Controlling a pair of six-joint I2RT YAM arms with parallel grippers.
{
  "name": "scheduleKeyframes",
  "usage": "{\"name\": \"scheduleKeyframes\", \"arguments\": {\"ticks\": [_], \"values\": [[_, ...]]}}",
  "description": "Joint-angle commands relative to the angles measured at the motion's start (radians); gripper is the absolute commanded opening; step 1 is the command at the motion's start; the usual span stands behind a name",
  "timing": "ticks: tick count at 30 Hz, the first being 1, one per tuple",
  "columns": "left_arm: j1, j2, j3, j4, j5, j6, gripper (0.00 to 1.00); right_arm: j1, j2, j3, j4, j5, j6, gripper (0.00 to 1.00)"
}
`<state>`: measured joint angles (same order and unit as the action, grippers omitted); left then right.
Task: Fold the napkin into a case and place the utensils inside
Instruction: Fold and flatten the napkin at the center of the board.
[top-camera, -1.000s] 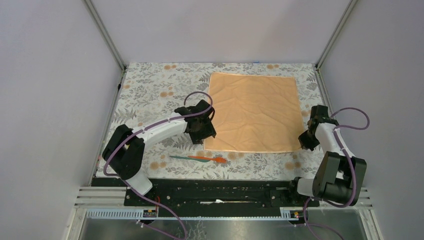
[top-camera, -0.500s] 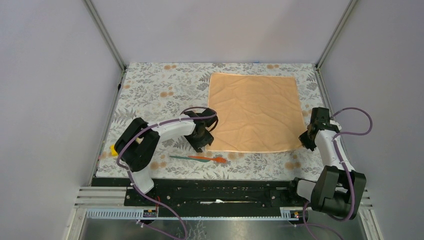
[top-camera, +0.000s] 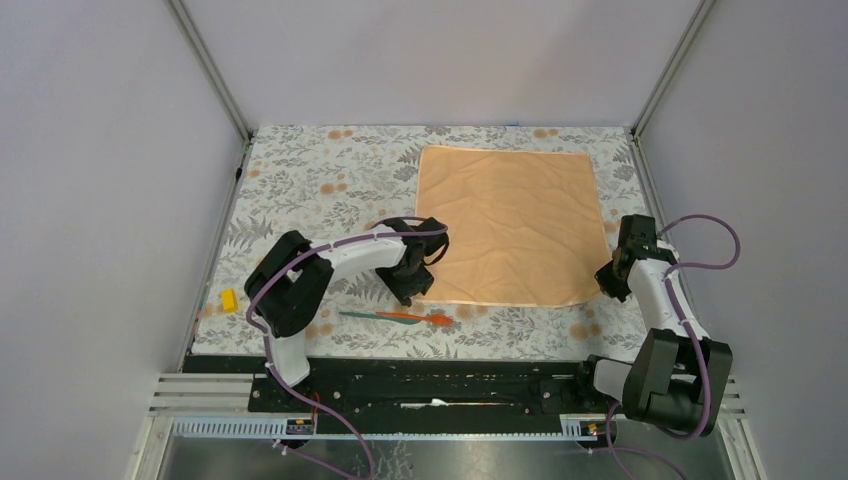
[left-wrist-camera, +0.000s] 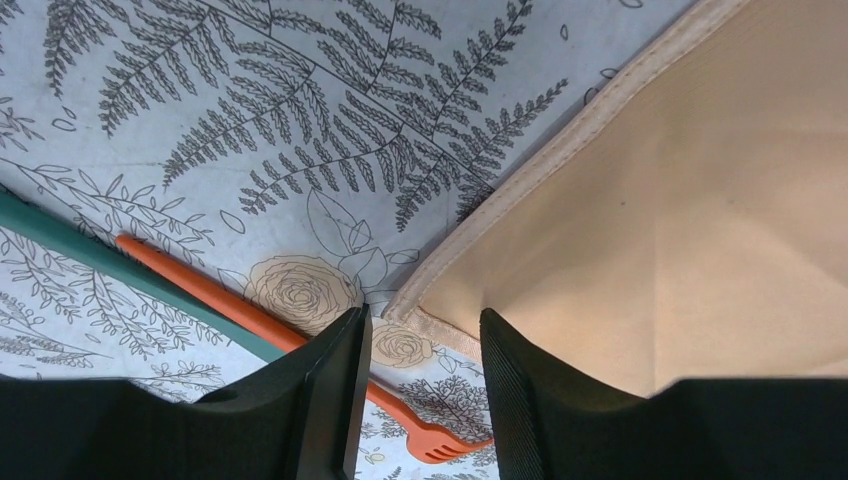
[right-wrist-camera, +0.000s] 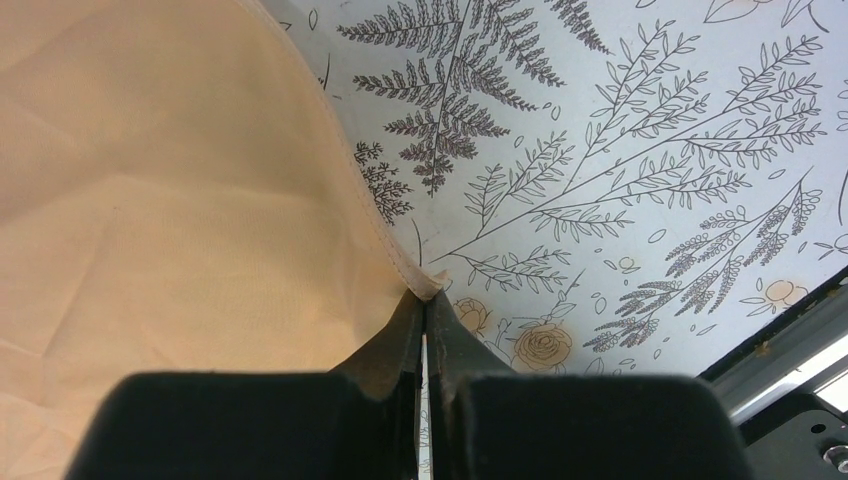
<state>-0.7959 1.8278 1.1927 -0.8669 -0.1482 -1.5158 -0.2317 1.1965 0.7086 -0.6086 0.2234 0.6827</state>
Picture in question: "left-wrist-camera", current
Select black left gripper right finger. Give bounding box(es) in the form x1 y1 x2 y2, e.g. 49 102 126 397
480 308 847 479

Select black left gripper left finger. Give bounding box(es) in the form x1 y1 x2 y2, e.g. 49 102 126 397
1 306 372 479

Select orange cloth napkin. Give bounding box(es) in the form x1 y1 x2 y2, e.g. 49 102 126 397
384 0 847 396

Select orange plastic fork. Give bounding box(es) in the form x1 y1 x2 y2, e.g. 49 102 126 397
116 235 494 464

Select teal plastic knife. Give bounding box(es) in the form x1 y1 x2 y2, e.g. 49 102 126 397
1 191 283 362

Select floral patterned tablecloth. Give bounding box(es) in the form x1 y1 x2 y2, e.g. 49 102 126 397
1 1 688 442

